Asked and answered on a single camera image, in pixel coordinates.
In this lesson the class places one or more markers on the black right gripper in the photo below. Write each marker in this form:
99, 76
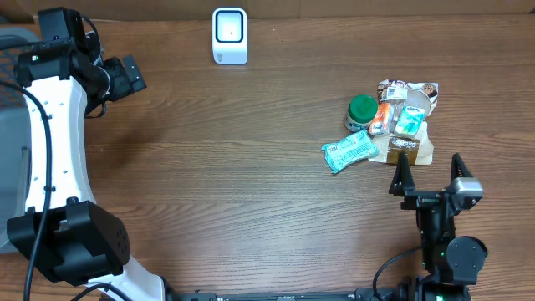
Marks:
403, 182

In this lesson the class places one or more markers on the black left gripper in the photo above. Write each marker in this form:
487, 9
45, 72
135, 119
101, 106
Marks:
124, 84

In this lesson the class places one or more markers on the teal tissue pack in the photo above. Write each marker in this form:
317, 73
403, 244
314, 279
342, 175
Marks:
409, 121

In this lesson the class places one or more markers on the orange tissue pack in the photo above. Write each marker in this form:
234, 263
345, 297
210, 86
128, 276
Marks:
380, 124

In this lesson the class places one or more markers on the teal wet wipes pack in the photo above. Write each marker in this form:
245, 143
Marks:
351, 149

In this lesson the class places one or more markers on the brown bread bag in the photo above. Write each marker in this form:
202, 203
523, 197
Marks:
400, 93

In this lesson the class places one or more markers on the green lid jar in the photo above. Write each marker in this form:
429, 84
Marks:
361, 111

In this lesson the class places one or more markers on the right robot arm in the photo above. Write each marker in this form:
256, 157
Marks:
452, 262

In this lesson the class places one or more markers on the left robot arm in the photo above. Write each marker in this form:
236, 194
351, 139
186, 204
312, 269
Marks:
63, 233

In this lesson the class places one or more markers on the white barcode scanner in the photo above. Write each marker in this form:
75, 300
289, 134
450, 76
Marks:
229, 36

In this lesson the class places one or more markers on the grey plastic mesh basket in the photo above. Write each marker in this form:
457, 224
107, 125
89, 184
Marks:
15, 133

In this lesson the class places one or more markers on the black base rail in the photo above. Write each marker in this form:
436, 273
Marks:
360, 294

